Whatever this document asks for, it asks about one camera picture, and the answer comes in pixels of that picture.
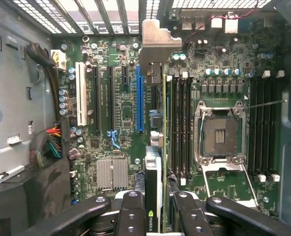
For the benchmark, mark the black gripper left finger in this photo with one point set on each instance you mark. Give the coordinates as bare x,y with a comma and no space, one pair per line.
133,216

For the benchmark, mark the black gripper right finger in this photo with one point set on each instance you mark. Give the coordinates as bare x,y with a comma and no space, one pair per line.
184,218

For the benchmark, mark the silver chipset heatsink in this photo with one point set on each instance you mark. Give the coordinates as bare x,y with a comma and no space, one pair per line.
112,174

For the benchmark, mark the metal socket cover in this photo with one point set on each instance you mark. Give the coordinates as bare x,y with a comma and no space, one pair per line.
221,167

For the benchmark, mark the CPU socket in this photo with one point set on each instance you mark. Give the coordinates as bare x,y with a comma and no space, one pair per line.
220,137

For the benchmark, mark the green motherboard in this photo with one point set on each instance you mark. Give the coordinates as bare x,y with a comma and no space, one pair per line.
125,98

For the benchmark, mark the blue expansion slot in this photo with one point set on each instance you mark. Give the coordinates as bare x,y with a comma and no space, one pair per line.
140,98

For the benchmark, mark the white expansion slot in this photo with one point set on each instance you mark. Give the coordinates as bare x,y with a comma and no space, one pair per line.
81,93

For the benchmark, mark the black short expansion slot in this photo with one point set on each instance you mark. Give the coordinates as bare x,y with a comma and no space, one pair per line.
125,76

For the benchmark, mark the silver locking lever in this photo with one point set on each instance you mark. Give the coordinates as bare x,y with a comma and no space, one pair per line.
266,103

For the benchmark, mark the grey power supply unit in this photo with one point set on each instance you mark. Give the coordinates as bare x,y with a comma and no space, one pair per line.
12,98

